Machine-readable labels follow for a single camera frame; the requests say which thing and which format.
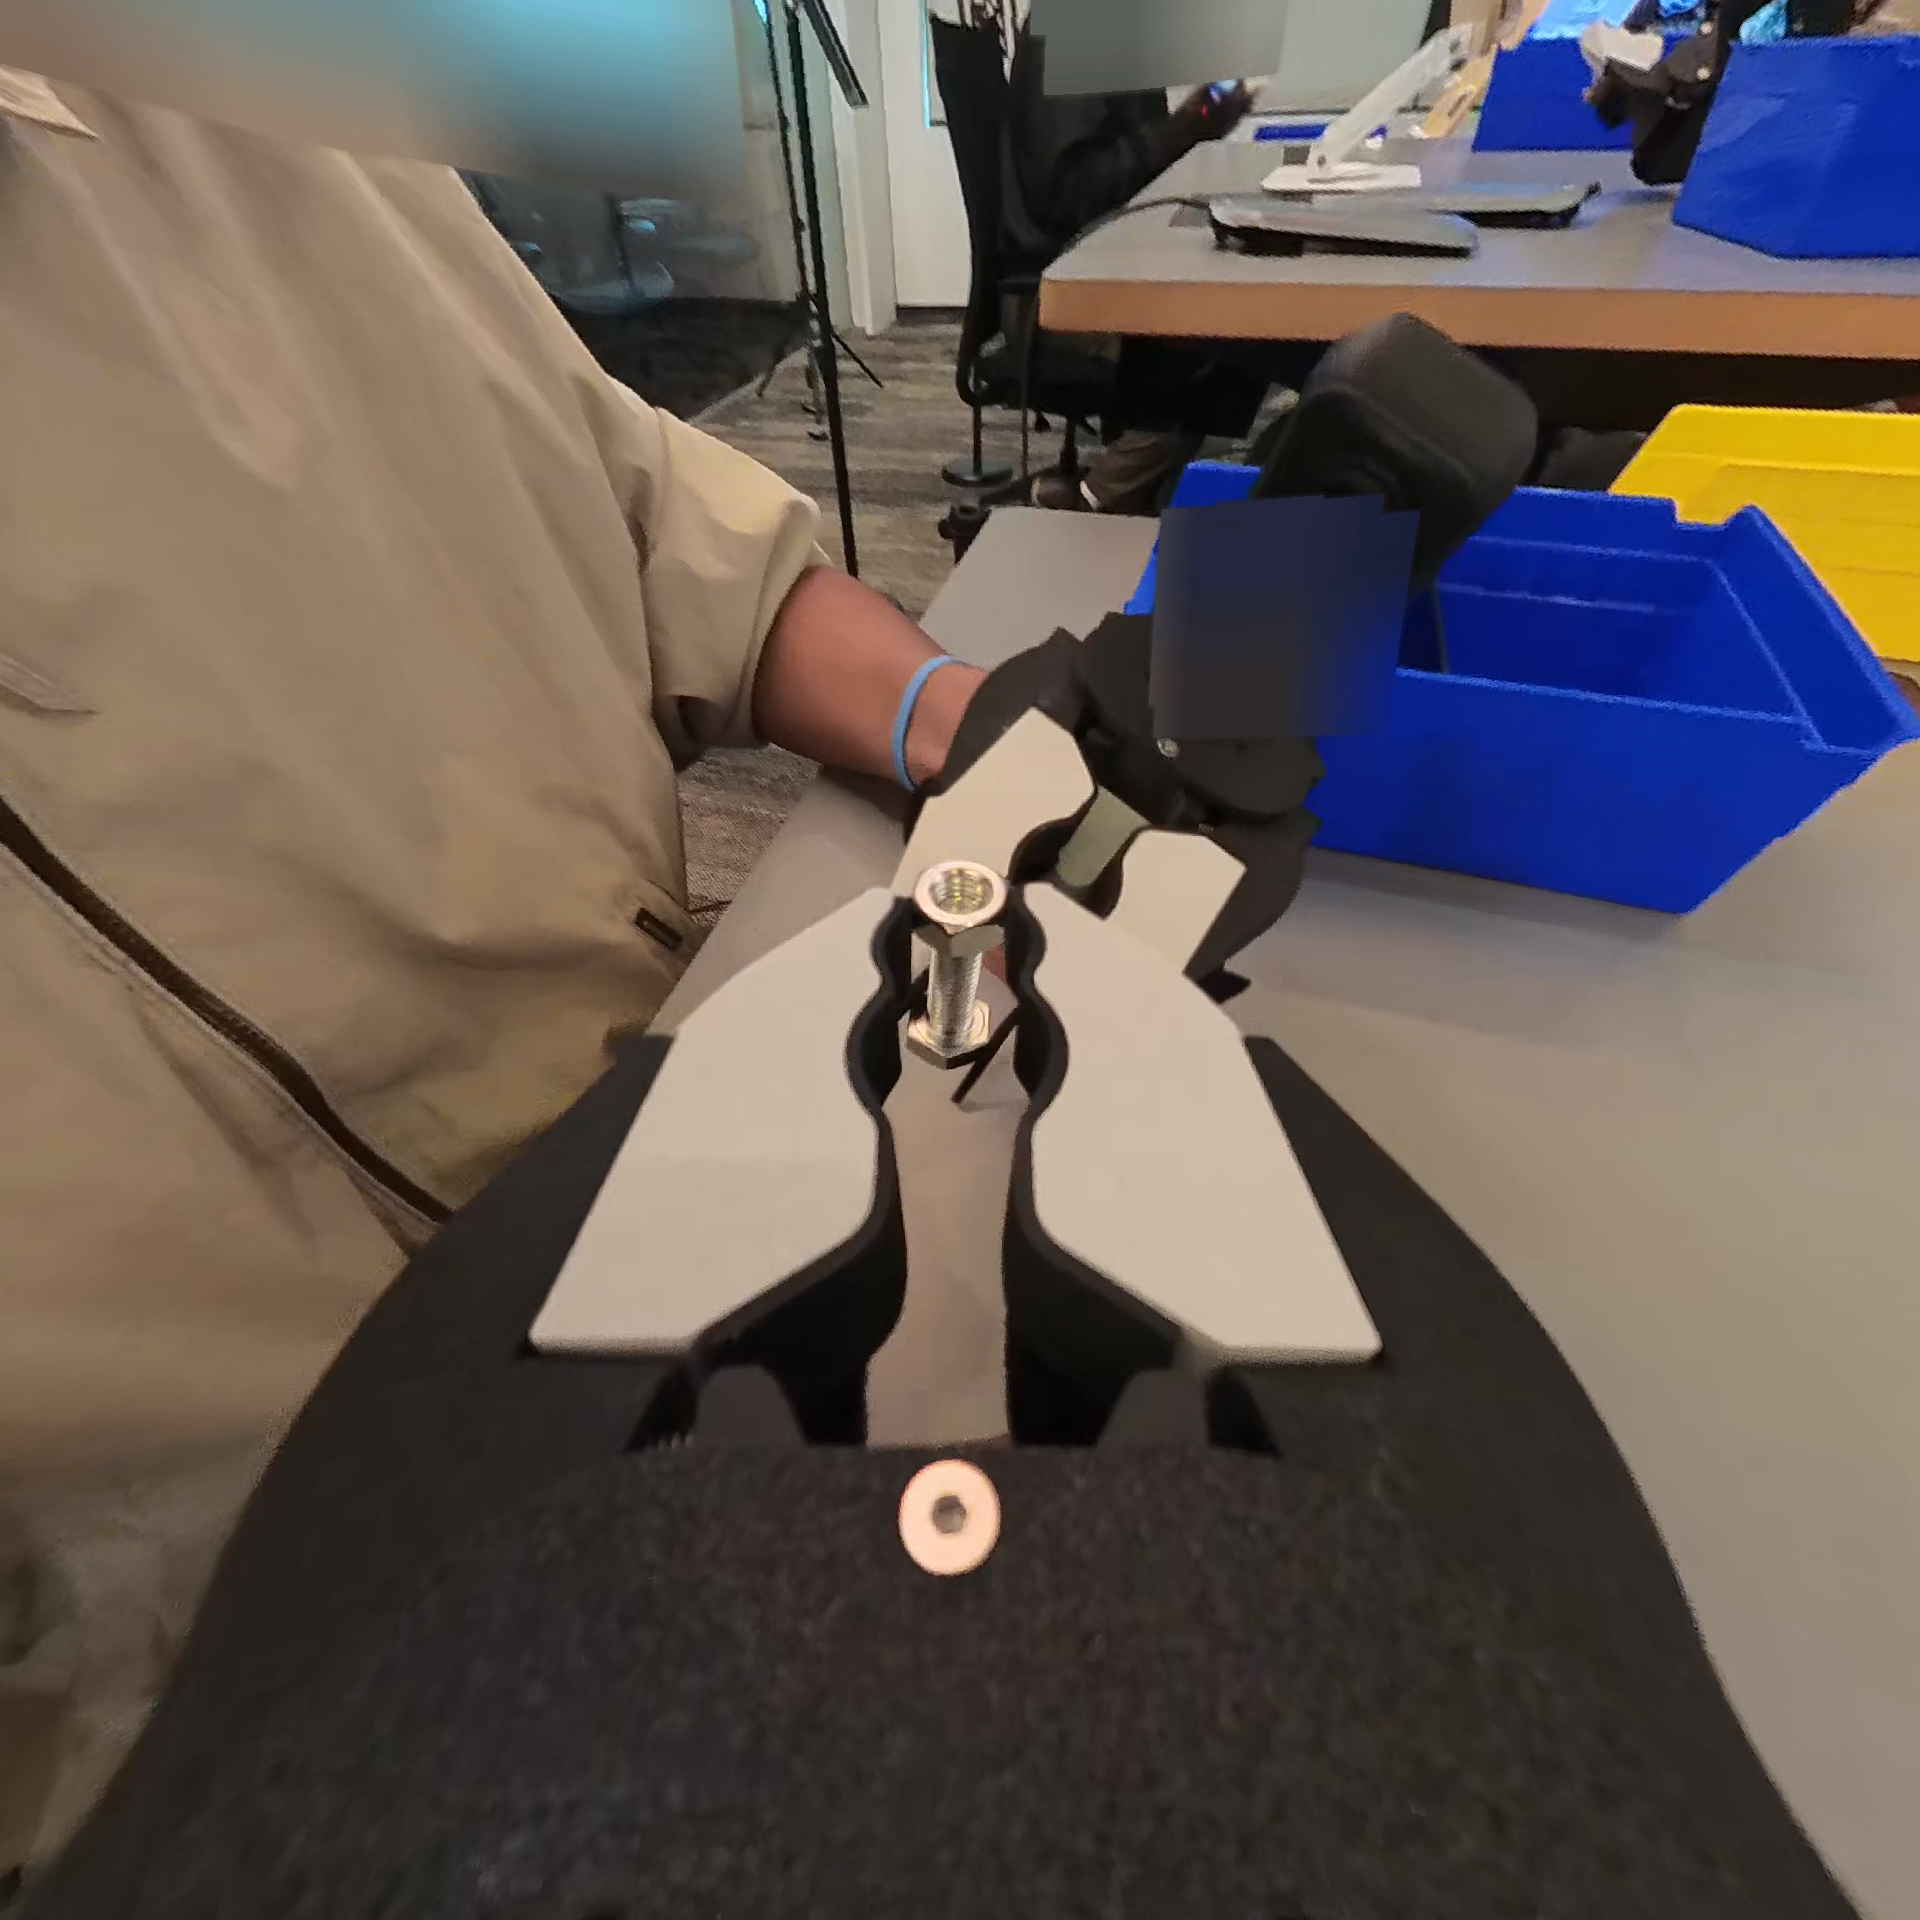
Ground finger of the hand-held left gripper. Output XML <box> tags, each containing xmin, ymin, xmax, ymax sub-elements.
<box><xmin>1046</xmin><ymin>787</ymin><xmax>1251</xmax><ymax>980</ymax></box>
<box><xmin>902</xmin><ymin>711</ymin><xmax>1098</xmax><ymax>890</ymax></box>

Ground wooden-edged table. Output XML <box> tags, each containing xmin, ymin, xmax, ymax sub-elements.
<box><xmin>1037</xmin><ymin>136</ymin><xmax>1920</xmax><ymax>361</ymax></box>

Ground yellow plastic bin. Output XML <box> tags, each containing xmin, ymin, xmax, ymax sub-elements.
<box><xmin>1608</xmin><ymin>402</ymin><xmax>1920</xmax><ymax>665</ymax></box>

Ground blue plastic bin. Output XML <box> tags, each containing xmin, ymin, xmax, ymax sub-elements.
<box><xmin>1125</xmin><ymin>462</ymin><xmax>1920</xmax><ymax>918</ymax></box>

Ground steel hex bolt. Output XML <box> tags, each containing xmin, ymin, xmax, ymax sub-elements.
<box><xmin>900</xmin><ymin>961</ymin><xmax>990</xmax><ymax>1070</ymax></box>

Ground black office chair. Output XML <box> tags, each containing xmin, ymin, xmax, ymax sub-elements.
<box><xmin>929</xmin><ymin>7</ymin><xmax>1121</xmax><ymax>528</ymax></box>

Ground blue wristband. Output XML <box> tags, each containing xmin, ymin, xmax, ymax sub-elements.
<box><xmin>889</xmin><ymin>657</ymin><xmax>963</xmax><ymax>794</ymax></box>

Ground steel hex nut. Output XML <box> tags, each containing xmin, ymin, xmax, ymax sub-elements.
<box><xmin>907</xmin><ymin>860</ymin><xmax>1004</xmax><ymax>970</ymax></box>

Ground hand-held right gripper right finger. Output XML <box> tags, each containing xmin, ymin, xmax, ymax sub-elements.
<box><xmin>1002</xmin><ymin>886</ymin><xmax>1382</xmax><ymax>1431</ymax></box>

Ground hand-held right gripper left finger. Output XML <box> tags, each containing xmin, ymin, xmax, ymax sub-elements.
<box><xmin>529</xmin><ymin>886</ymin><xmax>915</xmax><ymax>1431</ymax></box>

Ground studio light on tripod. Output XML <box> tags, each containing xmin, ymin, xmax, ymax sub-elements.
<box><xmin>748</xmin><ymin>0</ymin><xmax>889</xmax><ymax>579</ymax></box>

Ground small blue bin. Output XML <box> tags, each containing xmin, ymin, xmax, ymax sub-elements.
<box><xmin>1470</xmin><ymin>33</ymin><xmax>1643</xmax><ymax>154</ymax></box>

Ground wooden board document stand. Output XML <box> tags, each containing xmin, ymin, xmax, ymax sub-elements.
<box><xmin>1259</xmin><ymin>0</ymin><xmax>1547</xmax><ymax>195</ymax></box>

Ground person's left forearm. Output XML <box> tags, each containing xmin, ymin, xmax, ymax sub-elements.
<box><xmin>600</xmin><ymin>375</ymin><xmax>992</xmax><ymax>794</ymax></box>

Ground grey closed laptop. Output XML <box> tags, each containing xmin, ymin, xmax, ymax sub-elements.
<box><xmin>1208</xmin><ymin>187</ymin><xmax>1484</xmax><ymax>260</ymax></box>

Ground meeting room chairs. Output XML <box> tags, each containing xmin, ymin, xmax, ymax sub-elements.
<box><xmin>481</xmin><ymin>187</ymin><xmax>758</xmax><ymax>324</ymax></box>

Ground long blue bin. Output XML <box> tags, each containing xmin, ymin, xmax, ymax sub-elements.
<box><xmin>1670</xmin><ymin>33</ymin><xmax>1920</xmax><ymax>260</ymax></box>

